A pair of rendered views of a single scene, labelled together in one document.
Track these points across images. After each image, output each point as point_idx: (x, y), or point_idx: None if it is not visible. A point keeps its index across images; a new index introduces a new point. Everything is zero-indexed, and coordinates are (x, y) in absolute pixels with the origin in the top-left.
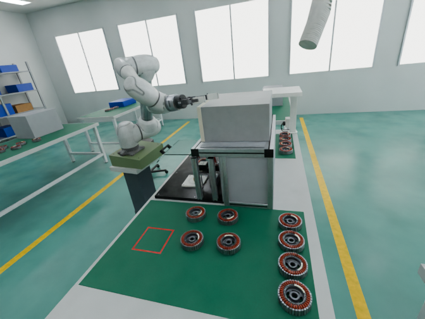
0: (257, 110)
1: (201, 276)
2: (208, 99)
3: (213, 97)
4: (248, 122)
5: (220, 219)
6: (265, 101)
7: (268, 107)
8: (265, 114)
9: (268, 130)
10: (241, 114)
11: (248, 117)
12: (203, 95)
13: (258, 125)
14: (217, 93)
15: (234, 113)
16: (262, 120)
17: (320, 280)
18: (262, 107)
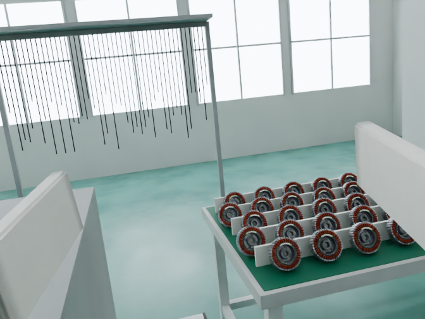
0: (95, 233)
1: None
2: (24, 318)
3: (54, 240)
4: (103, 314)
5: None
6: None
7: (97, 205)
8: (101, 240)
9: (112, 299)
10: (93, 292)
11: (98, 288)
12: (363, 125)
13: (107, 300)
14: (66, 177)
15: (87, 311)
16: (105, 271)
17: None
18: (95, 209)
